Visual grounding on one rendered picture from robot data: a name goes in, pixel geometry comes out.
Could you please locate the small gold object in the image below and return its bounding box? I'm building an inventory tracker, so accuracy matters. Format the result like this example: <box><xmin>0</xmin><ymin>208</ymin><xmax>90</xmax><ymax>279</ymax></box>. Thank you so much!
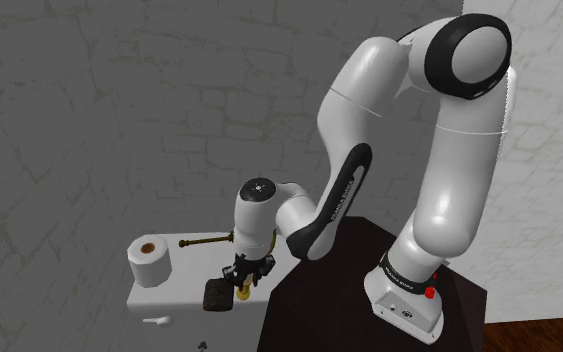
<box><xmin>236</xmin><ymin>275</ymin><xmax>254</xmax><ymax>301</ymax></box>

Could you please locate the dark brown rectangular block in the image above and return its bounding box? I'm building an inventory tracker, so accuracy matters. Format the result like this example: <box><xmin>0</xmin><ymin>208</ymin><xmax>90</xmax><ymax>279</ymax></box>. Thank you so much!
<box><xmin>202</xmin><ymin>277</ymin><xmax>235</xmax><ymax>313</ymax></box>

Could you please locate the brass rod with dark tip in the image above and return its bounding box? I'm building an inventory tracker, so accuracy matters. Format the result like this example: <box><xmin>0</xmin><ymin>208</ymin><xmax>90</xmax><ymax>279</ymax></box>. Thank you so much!
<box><xmin>178</xmin><ymin>231</ymin><xmax>236</xmax><ymax>249</ymax></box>

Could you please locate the dark robot stand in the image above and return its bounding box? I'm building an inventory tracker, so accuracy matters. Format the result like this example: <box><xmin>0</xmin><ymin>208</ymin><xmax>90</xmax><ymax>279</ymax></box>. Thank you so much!
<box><xmin>256</xmin><ymin>216</ymin><xmax>488</xmax><ymax>352</ymax></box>

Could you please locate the white toilet paper roll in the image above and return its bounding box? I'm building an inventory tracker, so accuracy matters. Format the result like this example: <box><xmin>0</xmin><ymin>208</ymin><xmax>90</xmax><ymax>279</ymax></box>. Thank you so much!
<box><xmin>126</xmin><ymin>234</ymin><xmax>173</xmax><ymax>289</ymax></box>

